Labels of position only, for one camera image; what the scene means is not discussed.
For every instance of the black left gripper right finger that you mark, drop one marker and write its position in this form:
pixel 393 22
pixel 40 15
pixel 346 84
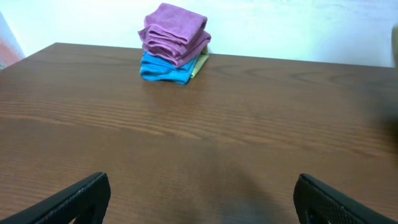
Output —
pixel 316 202

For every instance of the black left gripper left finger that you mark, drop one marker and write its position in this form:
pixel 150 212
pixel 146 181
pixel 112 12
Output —
pixel 83 202

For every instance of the folded blue cloth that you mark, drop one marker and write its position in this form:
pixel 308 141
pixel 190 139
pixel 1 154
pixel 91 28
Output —
pixel 157 69

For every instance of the folded yellow-green cloth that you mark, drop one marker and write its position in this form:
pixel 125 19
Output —
pixel 202 58

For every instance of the folded purple cloth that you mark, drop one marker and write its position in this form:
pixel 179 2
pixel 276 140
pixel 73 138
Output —
pixel 175 34

